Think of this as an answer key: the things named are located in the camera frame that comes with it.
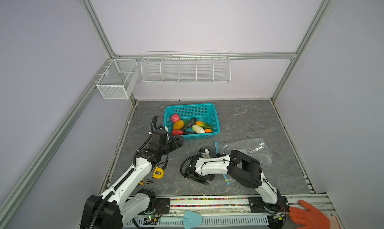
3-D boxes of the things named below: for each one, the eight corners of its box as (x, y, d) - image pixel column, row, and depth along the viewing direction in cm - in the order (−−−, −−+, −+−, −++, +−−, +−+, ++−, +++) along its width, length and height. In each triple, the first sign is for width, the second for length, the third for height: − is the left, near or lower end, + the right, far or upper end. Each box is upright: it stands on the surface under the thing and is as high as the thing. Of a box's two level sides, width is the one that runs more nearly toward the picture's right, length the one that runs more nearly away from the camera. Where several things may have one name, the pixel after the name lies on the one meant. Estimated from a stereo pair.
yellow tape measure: (152, 178, 85) (151, 177, 83) (154, 168, 88) (153, 167, 86) (162, 178, 84) (162, 177, 83) (164, 168, 88) (163, 167, 86)
